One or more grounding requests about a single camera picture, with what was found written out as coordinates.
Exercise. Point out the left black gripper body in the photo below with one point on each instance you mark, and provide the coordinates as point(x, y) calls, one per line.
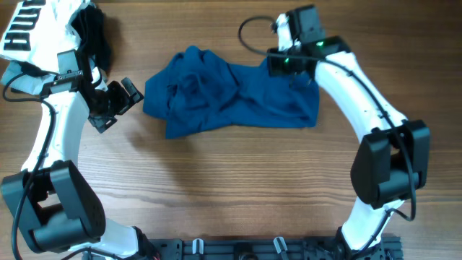
point(115, 102)

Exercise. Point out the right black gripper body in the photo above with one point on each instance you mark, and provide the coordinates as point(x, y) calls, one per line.
point(276, 66)

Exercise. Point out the blue t-shirt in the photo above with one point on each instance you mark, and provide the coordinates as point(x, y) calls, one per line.
point(199, 91)

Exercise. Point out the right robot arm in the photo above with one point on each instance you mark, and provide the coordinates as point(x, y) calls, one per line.
point(392, 159)

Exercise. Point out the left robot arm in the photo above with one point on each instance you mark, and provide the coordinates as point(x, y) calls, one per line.
point(53, 207)

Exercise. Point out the black folded garment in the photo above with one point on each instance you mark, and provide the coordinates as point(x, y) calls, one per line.
point(89, 25)

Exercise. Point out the grey folded garment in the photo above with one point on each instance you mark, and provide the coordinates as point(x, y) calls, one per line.
point(32, 80)

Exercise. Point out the white shirt with black lettering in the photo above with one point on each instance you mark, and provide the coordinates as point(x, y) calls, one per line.
point(41, 29)

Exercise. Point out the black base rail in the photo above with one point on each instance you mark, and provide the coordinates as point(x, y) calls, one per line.
point(310, 248)

